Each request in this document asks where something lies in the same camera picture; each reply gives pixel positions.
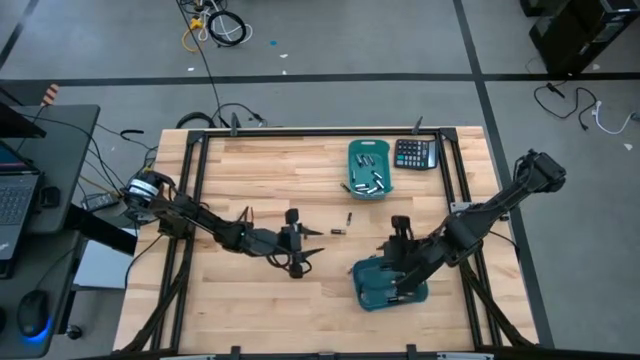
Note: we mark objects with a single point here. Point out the black frame clamp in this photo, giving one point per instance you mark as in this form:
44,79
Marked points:
417,125
234,125
411,351
235,351

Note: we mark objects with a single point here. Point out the black desk calculator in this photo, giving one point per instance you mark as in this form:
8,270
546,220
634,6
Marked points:
412,152

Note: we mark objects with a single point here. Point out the white light bar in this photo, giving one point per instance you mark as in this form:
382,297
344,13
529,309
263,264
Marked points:
465,356

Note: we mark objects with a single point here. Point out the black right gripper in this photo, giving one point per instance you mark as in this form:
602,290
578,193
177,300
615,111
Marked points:
415,257

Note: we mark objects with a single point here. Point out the white board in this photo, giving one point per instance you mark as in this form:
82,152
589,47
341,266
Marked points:
105,265

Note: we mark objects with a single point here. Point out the grey desk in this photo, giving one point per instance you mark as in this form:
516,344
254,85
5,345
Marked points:
70,150

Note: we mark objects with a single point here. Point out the black monitor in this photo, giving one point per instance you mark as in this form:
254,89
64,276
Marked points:
15,125

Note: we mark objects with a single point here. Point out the dark desk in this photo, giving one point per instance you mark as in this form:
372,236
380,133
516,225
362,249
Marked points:
15,280

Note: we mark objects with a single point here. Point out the grey laptop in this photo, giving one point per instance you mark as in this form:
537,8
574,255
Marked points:
12,200

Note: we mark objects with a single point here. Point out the light teal plastic bin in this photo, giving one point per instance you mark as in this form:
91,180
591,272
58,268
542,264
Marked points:
365,172

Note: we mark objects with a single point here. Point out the black computer mouse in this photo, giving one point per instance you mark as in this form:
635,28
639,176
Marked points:
32,310

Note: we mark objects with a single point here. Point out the dark blue-teal plastic bin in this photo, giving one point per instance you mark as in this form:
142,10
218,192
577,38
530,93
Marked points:
362,290

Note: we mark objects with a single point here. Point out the silver and black battery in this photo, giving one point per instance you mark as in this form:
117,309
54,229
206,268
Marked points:
364,160

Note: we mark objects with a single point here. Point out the black caster wheel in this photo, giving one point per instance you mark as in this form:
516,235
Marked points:
74,331

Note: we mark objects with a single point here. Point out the black aluminium table frame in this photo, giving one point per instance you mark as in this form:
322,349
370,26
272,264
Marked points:
320,132

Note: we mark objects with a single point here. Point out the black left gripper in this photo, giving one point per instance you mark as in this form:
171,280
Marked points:
280,245

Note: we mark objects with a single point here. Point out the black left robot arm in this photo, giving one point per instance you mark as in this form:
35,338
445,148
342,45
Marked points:
200,217

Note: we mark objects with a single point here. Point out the black power adapter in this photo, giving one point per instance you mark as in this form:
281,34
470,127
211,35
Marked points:
100,201

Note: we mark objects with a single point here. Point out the small black desk device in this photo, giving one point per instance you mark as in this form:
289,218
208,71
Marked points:
50,196

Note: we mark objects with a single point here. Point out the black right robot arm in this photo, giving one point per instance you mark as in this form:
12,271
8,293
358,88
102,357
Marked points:
500,202

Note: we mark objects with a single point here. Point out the black cabinet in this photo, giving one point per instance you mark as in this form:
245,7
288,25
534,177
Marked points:
575,35

